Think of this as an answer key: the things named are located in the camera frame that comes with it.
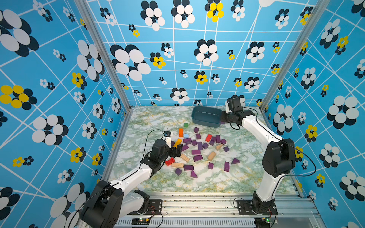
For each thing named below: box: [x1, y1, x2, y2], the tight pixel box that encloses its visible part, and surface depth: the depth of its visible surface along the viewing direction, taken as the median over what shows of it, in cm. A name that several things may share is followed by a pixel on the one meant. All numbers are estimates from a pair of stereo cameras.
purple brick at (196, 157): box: [192, 154, 204, 162], surface depth 93 cm
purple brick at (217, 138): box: [215, 134, 221, 143], surface depth 102 cm
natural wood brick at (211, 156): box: [207, 151, 217, 162], surface depth 93 cm
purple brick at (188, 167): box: [183, 164, 194, 171], surface depth 90 cm
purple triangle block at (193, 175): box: [190, 170, 198, 179], surface depth 84 cm
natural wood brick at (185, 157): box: [180, 153, 190, 163], surface depth 93 cm
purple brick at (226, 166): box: [223, 161, 230, 172], surface depth 89 cm
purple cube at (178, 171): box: [174, 167, 183, 176], surface depth 86 cm
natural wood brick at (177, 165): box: [171, 162, 184, 168], surface depth 89 cm
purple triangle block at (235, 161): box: [230, 157, 241, 165], surface depth 91 cm
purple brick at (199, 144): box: [197, 141, 203, 151], surface depth 99 cm
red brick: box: [205, 133, 213, 143], surface depth 103 cm
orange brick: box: [178, 128, 184, 138], surface depth 104 cm
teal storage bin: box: [191, 105, 222, 128], surface depth 114 cm
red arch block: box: [165, 157, 175, 167], surface depth 91 cm
